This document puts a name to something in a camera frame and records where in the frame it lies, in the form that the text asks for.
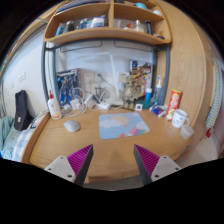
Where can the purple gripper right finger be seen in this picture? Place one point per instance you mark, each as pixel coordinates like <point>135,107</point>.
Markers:
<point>153,167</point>

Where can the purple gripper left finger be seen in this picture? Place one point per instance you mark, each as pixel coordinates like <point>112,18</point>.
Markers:
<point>73,167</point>

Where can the grey computer mouse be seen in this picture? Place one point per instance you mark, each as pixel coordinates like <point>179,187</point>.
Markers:
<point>72,126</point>

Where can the pastel cloud mouse pad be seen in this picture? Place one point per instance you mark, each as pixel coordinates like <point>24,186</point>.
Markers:
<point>120,125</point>

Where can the clear plastic cup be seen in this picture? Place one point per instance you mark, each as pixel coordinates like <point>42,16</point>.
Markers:
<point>186,131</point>

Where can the white mug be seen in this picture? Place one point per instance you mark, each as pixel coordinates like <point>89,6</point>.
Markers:
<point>180,118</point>

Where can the blue snack packet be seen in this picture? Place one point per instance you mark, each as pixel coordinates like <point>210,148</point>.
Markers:
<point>159,111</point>

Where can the white bottle red cap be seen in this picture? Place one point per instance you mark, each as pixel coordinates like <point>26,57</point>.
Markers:
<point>54,107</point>

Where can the small white cube clock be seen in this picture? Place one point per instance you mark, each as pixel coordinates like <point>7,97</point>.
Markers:
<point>138,107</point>

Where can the plaid bed blanket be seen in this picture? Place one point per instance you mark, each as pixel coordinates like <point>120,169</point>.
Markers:
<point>13,142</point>

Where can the white power strip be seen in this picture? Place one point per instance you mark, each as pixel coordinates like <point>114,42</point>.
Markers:
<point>104,105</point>

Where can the black bag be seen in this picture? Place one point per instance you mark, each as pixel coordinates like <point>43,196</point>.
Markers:
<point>22,115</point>

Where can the blue spray bottle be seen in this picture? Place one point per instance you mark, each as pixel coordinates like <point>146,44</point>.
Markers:
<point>157,91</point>

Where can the red chips can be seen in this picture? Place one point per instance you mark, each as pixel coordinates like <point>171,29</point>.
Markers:
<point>173,103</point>

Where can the blue robot model box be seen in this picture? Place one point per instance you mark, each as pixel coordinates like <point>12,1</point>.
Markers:
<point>68,81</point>

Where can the wooden wall shelf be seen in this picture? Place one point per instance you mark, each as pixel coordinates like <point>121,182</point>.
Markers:
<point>135,20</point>

